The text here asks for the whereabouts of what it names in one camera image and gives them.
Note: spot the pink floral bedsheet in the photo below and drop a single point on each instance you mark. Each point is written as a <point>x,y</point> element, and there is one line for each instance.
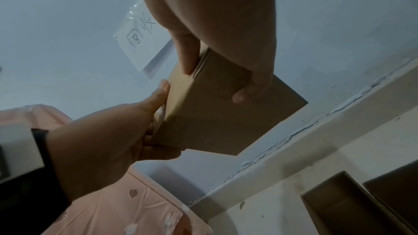
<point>130,208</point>

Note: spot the person's left hand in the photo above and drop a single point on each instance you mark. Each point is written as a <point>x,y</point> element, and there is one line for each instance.
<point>98,146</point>

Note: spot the person's right hand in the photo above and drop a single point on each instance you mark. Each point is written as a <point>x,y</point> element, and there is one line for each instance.
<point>212,9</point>

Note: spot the white paper wall note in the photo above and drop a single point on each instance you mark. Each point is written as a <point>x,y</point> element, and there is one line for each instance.
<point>140,45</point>

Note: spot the taped brown cardboard box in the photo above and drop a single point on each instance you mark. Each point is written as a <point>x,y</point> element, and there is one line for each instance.
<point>212,115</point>

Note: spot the left wrist marker band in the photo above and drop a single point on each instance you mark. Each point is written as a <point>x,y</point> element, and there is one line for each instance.
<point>19,151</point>

